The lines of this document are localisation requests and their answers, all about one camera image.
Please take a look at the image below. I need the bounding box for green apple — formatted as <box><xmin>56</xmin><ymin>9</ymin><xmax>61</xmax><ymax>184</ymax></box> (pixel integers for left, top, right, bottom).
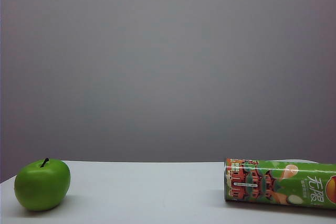
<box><xmin>14</xmin><ymin>157</ymin><xmax>71</xmax><ymax>212</ymax></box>

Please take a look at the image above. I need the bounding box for green chips can yellow lid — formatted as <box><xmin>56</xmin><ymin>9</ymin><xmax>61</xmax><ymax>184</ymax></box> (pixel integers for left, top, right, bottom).
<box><xmin>224</xmin><ymin>157</ymin><xmax>336</xmax><ymax>211</ymax></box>

